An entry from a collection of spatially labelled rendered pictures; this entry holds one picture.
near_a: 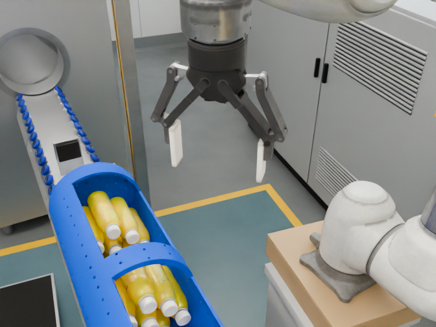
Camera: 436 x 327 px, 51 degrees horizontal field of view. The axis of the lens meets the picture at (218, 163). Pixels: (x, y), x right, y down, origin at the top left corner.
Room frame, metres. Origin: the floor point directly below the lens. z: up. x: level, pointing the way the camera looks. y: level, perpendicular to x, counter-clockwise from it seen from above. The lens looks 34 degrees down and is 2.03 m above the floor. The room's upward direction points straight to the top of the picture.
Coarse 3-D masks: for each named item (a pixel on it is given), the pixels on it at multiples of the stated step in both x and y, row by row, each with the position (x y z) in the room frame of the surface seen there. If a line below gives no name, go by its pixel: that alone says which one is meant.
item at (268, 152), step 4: (284, 128) 0.55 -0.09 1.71; (268, 132) 0.55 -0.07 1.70; (272, 132) 0.55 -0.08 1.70; (284, 132) 0.54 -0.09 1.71; (272, 136) 0.54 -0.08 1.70; (272, 140) 0.54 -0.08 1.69; (276, 140) 0.54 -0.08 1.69; (272, 144) 0.55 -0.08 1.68; (264, 148) 0.55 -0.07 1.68; (268, 148) 0.55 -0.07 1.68; (272, 148) 0.55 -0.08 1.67; (264, 152) 0.55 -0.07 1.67; (268, 152) 0.55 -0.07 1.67; (272, 152) 0.55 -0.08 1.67; (264, 156) 0.55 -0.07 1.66; (268, 156) 0.55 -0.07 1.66; (264, 160) 0.55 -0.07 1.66; (268, 160) 0.55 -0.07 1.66
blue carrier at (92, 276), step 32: (64, 192) 1.05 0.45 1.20; (128, 192) 1.20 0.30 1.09; (64, 224) 0.94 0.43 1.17; (160, 224) 1.00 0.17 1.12; (64, 256) 0.88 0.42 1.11; (96, 256) 0.79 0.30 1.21; (128, 256) 0.76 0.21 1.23; (160, 256) 0.78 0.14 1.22; (96, 288) 0.70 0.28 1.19; (192, 288) 0.80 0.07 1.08; (96, 320) 0.64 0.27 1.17; (128, 320) 0.60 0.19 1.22; (192, 320) 0.75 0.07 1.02
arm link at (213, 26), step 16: (192, 0) 0.54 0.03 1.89; (208, 0) 0.53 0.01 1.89; (224, 0) 0.53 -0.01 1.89; (240, 0) 0.54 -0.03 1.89; (192, 16) 0.54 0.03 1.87; (208, 16) 0.53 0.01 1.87; (224, 16) 0.53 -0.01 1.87; (240, 16) 0.54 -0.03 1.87; (192, 32) 0.54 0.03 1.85; (208, 32) 0.53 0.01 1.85; (224, 32) 0.53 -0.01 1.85; (240, 32) 0.54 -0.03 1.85
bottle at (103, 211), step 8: (96, 192) 1.09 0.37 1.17; (104, 192) 1.10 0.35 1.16; (88, 200) 1.07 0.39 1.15; (96, 200) 1.05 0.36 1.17; (104, 200) 1.05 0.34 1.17; (96, 208) 1.02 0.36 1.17; (104, 208) 1.01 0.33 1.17; (112, 208) 1.03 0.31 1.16; (96, 216) 1.00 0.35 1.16; (104, 216) 0.98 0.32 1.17; (112, 216) 0.99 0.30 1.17; (104, 224) 0.96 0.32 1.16; (112, 224) 0.96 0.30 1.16; (104, 232) 0.96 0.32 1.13
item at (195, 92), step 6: (198, 84) 0.56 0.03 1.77; (204, 84) 0.56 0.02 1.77; (192, 90) 0.57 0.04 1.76; (198, 90) 0.57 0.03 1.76; (186, 96) 0.57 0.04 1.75; (192, 96) 0.57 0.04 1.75; (198, 96) 0.57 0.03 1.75; (180, 102) 0.58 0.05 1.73; (186, 102) 0.58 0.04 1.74; (192, 102) 0.57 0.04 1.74; (174, 108) 0.60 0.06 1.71; (180, 108) 0.58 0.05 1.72; (174, 114) 0.58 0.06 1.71; (180, 114) 0.58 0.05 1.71; (168, 120) 0.59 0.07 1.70; (174, 120) 0.58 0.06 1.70; (168, 126) 0.59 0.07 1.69
